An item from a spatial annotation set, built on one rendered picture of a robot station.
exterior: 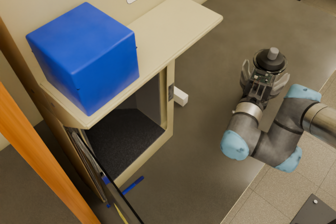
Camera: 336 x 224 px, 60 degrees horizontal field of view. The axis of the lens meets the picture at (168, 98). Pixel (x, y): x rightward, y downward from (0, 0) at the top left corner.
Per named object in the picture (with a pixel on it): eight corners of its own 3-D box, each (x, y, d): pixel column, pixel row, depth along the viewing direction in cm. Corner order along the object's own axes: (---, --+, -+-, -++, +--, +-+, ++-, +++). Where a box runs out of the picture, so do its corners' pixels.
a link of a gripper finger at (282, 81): (301, 70, 88) (277, 81, 85) (294, 83, 93) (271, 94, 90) (293, 64, 89) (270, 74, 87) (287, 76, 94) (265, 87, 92)
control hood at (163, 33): (56, 120, 51) (36, 84, 43) (176, 30, 66) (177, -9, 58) (98, 160, 47) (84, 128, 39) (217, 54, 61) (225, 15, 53)
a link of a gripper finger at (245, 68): (249, 49, 93) (258, 70, 88) (245, 62, 98) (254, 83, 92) (240, 50, 93) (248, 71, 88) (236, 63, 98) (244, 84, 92)
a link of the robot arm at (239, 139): (244, 167, 77) (214, 153, 79) (256, 134, 83) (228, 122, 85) (253, 154, 71) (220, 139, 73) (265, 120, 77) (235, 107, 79)
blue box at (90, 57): (46, 81, 44) (23, 35, 37) (98, 47, 48) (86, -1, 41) (89, 118, 40) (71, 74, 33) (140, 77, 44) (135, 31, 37)
